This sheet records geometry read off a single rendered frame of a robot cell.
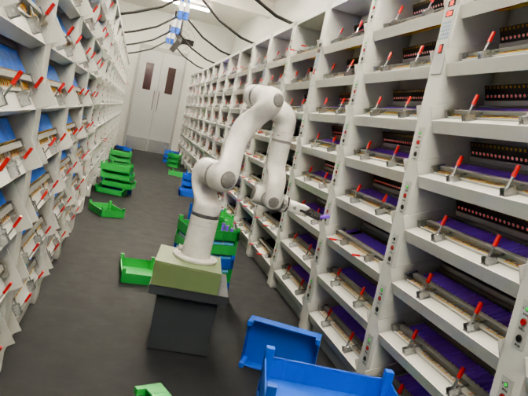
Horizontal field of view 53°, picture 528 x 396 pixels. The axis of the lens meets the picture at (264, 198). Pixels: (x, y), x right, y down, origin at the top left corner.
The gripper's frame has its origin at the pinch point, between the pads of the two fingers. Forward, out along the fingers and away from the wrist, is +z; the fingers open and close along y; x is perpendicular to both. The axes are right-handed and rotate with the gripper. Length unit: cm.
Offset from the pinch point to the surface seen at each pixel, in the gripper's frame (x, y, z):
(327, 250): 15.3, 11.4, 17.5
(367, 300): 23.9, -33.6, 22.4
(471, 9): -87, -65, -1
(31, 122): -2, -59, -119
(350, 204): -10.4, -7.7, 11.0
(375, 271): 9.3, -45.7, 14.1
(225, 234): 31, 52, -24
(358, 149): -36.3, 8.9, 12.2
